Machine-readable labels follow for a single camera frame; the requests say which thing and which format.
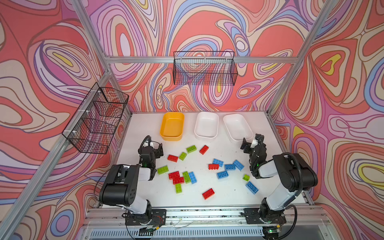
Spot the small green lego brick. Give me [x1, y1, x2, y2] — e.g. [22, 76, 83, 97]
[179, 152, 188, 161]

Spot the tiny green lego brick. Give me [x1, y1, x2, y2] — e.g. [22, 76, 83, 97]
[243, 174, 250, 182]

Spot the green lego brick top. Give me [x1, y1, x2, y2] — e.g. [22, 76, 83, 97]
[186, 145, 197, 154]

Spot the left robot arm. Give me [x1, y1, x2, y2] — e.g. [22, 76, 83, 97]
[99, 143, 164, 218]

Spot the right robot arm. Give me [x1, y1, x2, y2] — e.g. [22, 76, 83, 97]
[240, 134, 318, 224]

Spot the red lego brick left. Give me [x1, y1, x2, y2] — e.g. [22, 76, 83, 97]
[167, 155, 179, 163]

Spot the right white plastic container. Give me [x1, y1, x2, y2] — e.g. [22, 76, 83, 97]
[223, 114, 254, 144]

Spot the white plastic container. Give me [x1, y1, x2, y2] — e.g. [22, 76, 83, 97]
[223, 114, 254, 144]
[194, 112, 220, 142]

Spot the red lego brick cluster upper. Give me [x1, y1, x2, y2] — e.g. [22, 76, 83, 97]
[169, 171, 180, 180]

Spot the red lego brick cluster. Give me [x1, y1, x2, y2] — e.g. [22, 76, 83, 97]
[169, 171, 180, 180]
[173, 177, 185, 185]

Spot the yellow plastic container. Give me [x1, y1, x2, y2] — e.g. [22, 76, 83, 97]
[160, 112, 185, 142]

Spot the red lego brick cluster lower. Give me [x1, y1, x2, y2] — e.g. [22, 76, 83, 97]
[173, 177, 185, 185]

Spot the green lego brick cluster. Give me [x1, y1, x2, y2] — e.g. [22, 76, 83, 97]
[183, 171, 192, 184]

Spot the green lego brick bottom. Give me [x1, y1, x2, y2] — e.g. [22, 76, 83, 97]
[175, 184, 183, 194]

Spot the red lego brick on side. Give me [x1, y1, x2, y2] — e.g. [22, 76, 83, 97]
[208, 164, 220, 170]

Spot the red lego brick top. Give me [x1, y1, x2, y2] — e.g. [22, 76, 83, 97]
[199, 145, 209, 155]

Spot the blue lego brick cluster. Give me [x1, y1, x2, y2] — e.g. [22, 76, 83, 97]
[189, 172, 197, 184]

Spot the middle white plastic container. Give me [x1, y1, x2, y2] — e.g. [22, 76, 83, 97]
[194, 112, 220, 142]

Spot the red lego brick bottom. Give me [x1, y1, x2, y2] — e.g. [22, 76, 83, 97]
[202, 188, 215, 200]

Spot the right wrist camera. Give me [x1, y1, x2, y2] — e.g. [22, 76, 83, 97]
[251, 139, 258, 149]

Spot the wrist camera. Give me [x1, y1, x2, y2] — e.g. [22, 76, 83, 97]
[143, 141, 154, 147]
[251, 139, 258, 149]

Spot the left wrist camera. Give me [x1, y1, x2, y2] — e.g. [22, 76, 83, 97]
[143, 141, 154, 147]

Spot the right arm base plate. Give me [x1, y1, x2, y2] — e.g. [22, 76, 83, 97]
[240, 208, 287, 225]

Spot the left black wire basket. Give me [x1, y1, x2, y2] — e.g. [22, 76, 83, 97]
[62, 83, 129, 154]

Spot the black wire basket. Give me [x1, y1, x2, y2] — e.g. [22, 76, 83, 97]
[173, 50, 238, 86]
[62, 83, 129, 154]

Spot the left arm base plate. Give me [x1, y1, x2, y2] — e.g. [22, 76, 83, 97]
[122, 209, 167, 227]

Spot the back black wire basket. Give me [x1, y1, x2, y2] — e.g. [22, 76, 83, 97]
[173, 50, 238, 86]

